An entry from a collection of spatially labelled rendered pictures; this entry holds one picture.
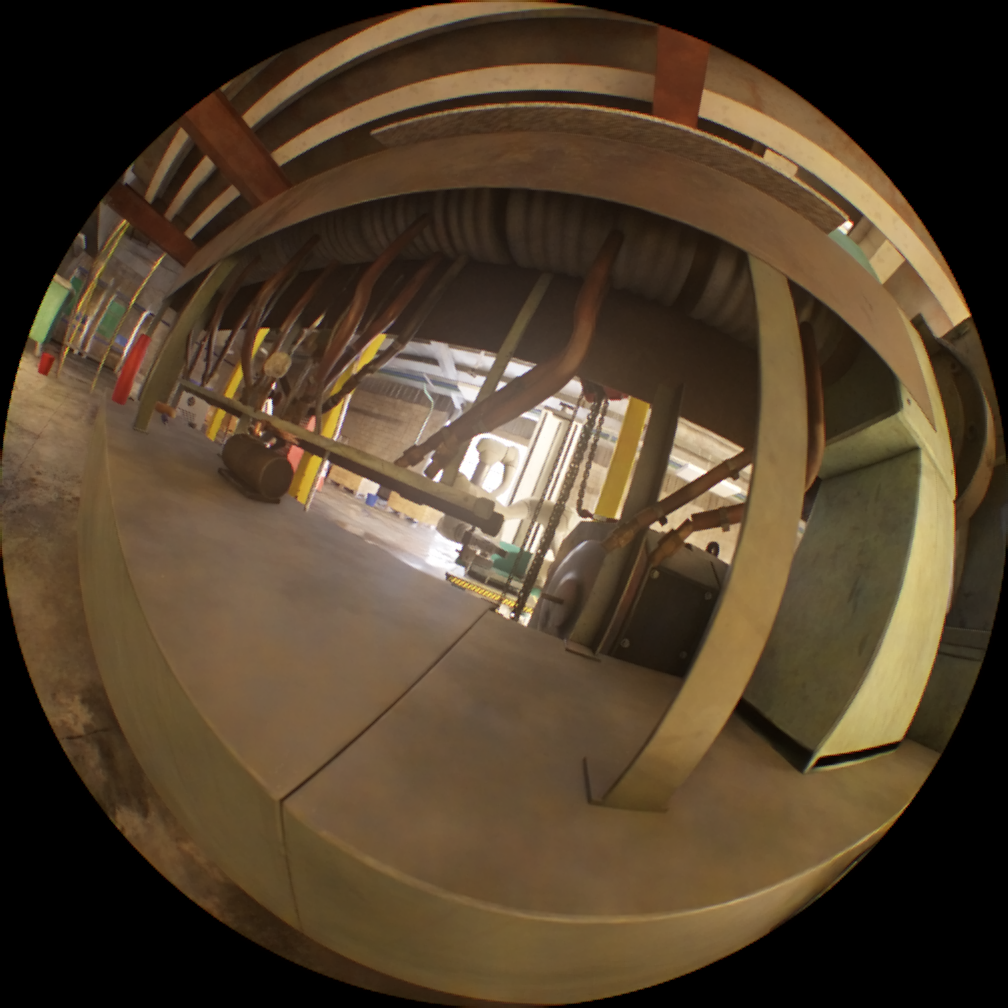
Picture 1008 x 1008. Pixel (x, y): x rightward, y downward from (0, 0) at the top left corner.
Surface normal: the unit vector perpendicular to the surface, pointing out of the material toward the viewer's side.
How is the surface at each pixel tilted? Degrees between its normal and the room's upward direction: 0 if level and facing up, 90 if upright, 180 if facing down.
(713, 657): 90
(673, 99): 180
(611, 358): 90
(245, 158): 90
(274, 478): 90
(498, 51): 180
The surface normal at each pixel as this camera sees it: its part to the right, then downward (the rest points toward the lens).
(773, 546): -0.14, -0.14
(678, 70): -0.38, 0.92
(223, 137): 0.92, 0.36
